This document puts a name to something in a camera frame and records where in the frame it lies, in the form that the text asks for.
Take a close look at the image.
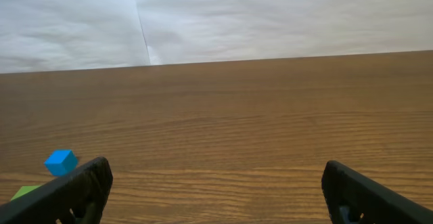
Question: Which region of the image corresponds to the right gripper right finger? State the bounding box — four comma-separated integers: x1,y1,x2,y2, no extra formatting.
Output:
321,160,433,224

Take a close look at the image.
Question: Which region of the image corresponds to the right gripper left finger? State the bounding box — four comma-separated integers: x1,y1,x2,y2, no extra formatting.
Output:
0,156,114,224

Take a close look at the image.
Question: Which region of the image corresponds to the blue cube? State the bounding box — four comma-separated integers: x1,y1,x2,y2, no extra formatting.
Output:
43,149,79,177

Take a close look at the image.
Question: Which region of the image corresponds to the green cube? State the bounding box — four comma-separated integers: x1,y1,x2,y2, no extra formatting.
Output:
10,185,42,202

